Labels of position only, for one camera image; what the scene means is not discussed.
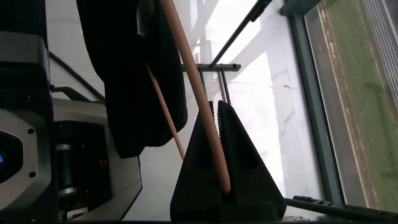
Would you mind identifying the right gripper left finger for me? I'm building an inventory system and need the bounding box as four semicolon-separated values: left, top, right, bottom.
170;100;223;222

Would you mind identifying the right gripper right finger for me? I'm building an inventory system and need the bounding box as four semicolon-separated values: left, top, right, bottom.
216;100;287;222

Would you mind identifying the pink clothes hanger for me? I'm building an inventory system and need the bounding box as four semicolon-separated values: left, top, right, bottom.
146;0;232;196

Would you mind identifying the black garment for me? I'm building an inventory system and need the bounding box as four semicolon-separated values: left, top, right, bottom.
76;0;188;159

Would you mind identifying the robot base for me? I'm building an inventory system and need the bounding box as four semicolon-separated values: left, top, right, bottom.
0;0;144;222

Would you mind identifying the black clothes rack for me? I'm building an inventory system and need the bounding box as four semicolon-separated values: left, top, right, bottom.
182;0;398;222

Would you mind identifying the window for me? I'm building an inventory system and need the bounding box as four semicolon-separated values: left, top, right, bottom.
279;0;398;216

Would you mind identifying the black cable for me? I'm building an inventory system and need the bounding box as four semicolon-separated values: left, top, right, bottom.
48;51;106;104

